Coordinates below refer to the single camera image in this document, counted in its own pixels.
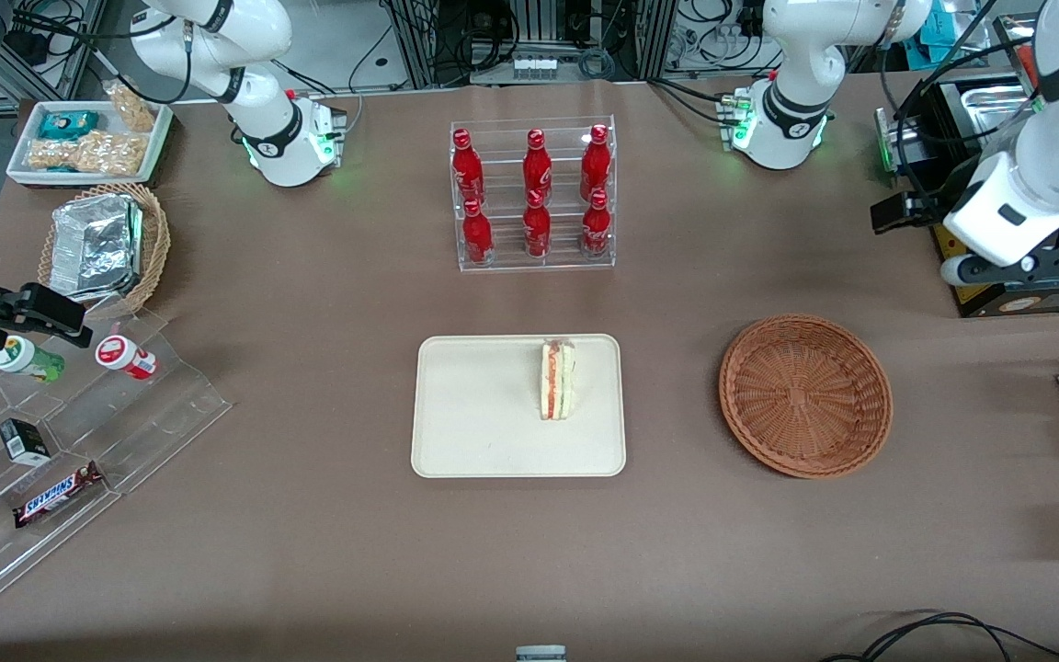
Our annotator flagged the steel cylinder with green light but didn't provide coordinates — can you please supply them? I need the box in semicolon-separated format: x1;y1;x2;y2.
875;108;921;177

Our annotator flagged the cream rectangular serving tray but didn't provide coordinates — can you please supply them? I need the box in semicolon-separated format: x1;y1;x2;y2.
410;333;628;479

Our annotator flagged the Snickers chocolate bar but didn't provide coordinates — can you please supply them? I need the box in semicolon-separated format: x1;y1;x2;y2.
13;462;106;529

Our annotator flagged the black looped floor cable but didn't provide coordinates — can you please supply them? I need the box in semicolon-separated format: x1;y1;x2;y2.
819;611;1059;662

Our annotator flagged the teal box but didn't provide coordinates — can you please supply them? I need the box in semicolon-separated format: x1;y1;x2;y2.
917;14;958;51

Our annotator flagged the triangular sandwich with orange filling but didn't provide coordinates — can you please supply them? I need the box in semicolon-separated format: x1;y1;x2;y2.
541;338;576;422

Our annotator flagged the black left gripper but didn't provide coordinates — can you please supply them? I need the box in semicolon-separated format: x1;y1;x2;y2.
870;173;979;236

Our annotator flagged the teal snack packet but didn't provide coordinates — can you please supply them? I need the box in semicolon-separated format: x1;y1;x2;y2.
38;110;100;141

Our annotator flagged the red cola bottle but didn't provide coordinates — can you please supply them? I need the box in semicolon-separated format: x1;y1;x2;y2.
452;129;486;205
522;129;553;199
523;189;552;260
582;188;612;260
462;198;495;268
580;124;611;196

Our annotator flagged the small clear peanut snack bag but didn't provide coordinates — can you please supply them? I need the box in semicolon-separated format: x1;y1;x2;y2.
105;81;158;132

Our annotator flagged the red bottle with white cap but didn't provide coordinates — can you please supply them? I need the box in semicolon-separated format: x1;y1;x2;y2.
95;335;158;381

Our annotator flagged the clear acrylic bottle rack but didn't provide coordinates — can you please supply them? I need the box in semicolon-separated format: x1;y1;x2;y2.
450;115;616;273

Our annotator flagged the light tan wicker basket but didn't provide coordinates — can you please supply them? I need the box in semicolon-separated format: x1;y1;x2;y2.
38;182;172;321

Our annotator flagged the round brown wicker basket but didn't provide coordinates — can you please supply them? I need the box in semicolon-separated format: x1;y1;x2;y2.
719;314;894;480

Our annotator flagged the clear acrylic stepped display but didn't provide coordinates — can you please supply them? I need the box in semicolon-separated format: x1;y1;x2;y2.
0;308;233;622

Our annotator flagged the green bottle with white cap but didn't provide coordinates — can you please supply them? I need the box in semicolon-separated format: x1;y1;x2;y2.
0;336;66;384

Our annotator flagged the long clear peanut snack bag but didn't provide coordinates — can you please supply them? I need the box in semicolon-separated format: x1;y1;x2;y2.
27;131;146;176

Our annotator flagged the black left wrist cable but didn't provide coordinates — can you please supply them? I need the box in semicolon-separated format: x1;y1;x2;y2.
879;0;1045;208

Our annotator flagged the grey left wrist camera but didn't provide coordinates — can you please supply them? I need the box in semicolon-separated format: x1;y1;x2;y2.
940;253;1041;288

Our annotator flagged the white rectangular snack tray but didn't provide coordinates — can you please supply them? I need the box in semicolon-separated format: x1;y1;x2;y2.
6;99;174;188

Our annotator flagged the black machine with yellow panel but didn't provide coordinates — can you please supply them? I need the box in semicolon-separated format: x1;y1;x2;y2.
879;78;1059;318

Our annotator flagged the small black carton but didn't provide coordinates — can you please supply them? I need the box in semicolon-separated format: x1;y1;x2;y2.
0;418;52;466

